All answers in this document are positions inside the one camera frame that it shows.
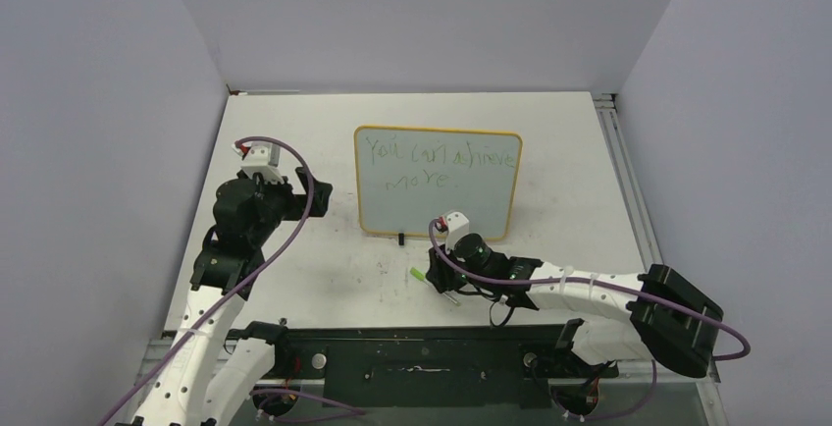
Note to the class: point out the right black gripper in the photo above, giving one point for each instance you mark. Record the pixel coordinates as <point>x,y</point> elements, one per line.
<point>441,273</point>

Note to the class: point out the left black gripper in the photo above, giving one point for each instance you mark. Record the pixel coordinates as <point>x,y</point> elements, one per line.
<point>297,203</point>

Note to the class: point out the green marker cap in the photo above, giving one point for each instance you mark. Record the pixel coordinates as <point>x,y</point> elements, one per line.
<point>415,273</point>

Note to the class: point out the yellow framed whiteboard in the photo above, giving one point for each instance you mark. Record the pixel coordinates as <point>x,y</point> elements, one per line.
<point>406,177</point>

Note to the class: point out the white green marker pen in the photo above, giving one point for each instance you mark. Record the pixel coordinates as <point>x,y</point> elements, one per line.
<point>449,297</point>

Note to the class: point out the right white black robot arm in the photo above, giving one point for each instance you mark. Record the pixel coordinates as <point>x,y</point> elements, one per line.
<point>654,315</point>

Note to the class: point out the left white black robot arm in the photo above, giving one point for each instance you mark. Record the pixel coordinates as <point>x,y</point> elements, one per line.
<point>186,387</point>

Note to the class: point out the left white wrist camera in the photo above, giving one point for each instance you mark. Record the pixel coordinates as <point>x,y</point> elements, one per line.
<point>260,158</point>

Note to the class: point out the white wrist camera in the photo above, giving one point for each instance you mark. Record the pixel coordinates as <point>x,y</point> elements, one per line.
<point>452,225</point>
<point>260,158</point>

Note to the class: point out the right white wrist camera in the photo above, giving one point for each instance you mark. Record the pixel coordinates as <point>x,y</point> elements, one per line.
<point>452,225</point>

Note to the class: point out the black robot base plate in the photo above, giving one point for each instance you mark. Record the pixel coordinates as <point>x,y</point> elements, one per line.
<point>438,367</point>

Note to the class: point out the right aluminium rail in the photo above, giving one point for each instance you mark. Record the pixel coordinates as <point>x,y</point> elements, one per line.
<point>639,216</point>

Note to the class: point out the front aluminium frame rail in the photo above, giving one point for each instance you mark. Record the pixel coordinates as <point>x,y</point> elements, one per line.
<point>665,399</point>

